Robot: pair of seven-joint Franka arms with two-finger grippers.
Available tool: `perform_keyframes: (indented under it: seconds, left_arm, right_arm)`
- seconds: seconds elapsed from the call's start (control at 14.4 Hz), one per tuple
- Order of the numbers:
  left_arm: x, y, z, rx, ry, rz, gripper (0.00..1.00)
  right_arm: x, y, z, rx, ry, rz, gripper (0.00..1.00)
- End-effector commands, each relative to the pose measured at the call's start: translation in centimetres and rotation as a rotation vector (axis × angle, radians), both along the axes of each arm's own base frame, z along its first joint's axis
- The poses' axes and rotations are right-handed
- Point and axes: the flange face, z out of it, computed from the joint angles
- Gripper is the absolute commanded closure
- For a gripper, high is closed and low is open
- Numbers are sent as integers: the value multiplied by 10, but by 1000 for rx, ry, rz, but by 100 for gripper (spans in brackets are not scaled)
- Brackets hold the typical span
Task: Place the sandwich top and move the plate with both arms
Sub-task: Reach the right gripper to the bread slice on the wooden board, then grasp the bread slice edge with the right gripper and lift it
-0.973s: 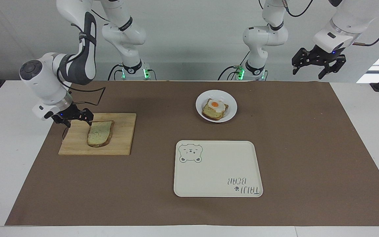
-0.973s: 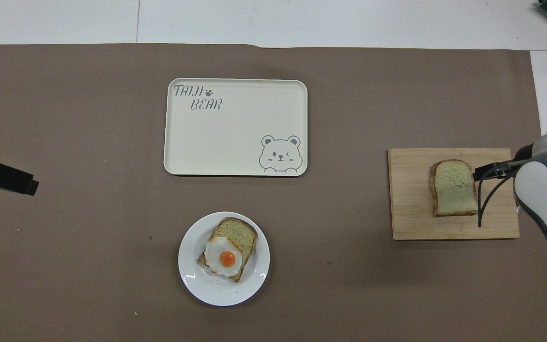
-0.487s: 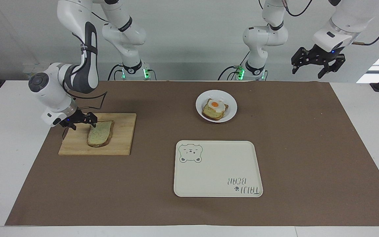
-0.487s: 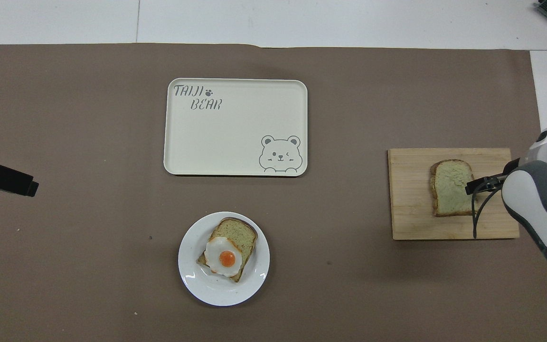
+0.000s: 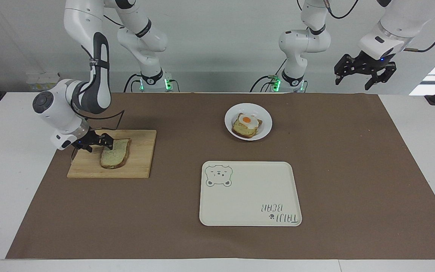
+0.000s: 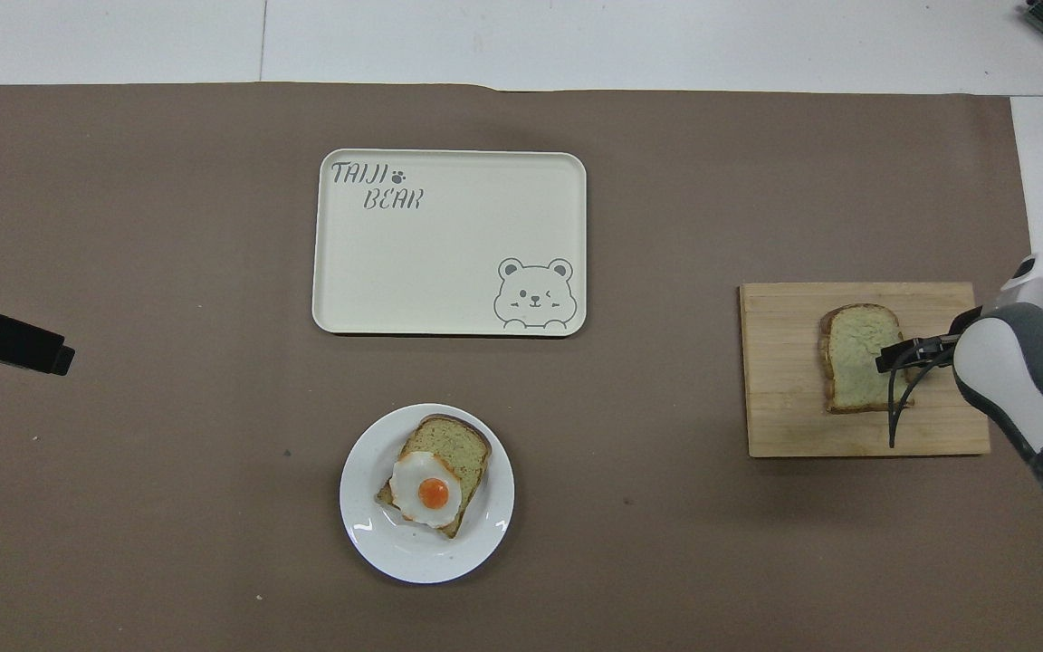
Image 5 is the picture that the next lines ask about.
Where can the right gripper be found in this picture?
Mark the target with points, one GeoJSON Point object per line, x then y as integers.
{"type": "Point", "coordinates": [85, 139]}

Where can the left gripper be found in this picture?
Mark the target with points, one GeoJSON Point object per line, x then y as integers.
{"type": "Point", "coordinates": [378, 62]}

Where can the plain bread slice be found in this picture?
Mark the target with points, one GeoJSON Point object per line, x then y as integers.
{"type": "Point", "coordinates": [115, 156]}

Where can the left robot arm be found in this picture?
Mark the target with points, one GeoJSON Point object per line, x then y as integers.
{"type": "Point", "coordinates": [304, 41]}

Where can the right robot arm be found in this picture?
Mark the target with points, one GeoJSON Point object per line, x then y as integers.
{"type": "Point", "coordinates": [74, 22]}

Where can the white round plate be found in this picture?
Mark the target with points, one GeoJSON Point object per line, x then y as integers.
{"type": "Point", "coordinates": [233, 113]}

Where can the wooden cutting board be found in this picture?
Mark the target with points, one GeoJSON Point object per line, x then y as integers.
{"type": "Point", "coordinates": [142, 158]}

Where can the fried egg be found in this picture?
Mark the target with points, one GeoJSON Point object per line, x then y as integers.
{"type": "Point", "coordinates": [246, 120]}

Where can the toasted bread slice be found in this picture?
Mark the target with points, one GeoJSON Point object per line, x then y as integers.
{"type": "Point", "coordinates": [244, 131]}

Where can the cream tray with bear print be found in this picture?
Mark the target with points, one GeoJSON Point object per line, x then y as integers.
{"type": "Point", "coordinates": [247, 192]}

